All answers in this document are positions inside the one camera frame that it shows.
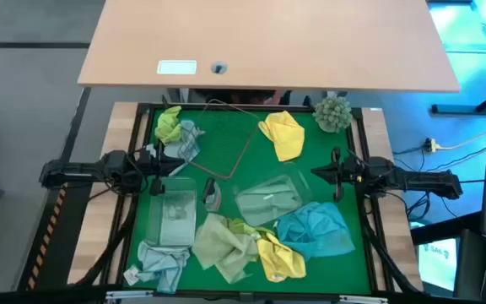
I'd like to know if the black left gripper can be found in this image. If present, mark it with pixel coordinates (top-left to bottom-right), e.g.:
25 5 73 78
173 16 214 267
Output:
135 142 187 198

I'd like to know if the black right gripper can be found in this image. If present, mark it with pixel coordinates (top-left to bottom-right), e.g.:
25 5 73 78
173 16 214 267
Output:
310 146 365 203

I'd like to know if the light blue microfiber towel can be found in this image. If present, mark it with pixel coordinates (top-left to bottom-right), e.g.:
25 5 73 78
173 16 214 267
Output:
163 119 206 164
123 239 192 295

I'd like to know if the yellow microfiber towel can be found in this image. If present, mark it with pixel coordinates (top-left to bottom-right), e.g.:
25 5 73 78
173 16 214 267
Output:
256 230 307 283
257 110 306 163

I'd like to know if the teal blue microfiber towel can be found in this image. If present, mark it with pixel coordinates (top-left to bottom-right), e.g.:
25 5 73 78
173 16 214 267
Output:
275 201 356 263

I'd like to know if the pale green towel teal edging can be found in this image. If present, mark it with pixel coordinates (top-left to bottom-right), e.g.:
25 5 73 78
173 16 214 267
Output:
191 212 265 285

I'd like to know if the teal cloth at left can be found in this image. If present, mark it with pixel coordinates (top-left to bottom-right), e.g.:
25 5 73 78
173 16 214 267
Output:
145 176 198 248

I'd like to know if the artificial green succulent plant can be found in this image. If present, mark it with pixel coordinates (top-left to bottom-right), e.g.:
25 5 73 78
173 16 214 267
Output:
312 95 354 134

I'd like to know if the white rectangular desk plate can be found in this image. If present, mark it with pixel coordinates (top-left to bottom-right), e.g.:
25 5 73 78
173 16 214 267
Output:
156 59 198 76

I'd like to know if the person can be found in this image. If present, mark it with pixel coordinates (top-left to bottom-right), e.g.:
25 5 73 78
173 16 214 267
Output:
192 88 289 106

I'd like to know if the green felt mat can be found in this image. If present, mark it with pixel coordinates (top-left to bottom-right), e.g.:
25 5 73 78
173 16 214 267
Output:
122 107 373 296

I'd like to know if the yellow power plug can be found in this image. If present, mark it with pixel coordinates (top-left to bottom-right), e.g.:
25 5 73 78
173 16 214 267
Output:
423 137 443 154

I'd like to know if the black beam with hazard stripes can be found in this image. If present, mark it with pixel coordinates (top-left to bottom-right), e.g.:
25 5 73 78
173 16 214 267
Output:
17 183 96 292

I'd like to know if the tan wooden desk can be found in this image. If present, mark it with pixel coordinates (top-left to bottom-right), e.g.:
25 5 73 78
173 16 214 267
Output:
77 0 462 94

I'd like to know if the black desk foot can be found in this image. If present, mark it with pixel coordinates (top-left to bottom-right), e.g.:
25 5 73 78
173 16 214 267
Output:
430 82 486 115

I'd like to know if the black aluminium table frame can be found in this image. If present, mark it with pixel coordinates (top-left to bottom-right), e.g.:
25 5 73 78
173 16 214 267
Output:
99 100 396 304

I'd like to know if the copper wire basket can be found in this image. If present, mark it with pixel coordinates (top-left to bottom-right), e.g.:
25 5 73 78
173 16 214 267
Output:
183 98 262 182

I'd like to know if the black cable bundle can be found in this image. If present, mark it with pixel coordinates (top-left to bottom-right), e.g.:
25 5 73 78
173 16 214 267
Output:
73 192 141 288
360 198 425 295

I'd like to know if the silver metal bracket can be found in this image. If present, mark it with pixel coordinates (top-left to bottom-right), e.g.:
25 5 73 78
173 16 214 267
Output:
337 294 390 304
105 289 143 301

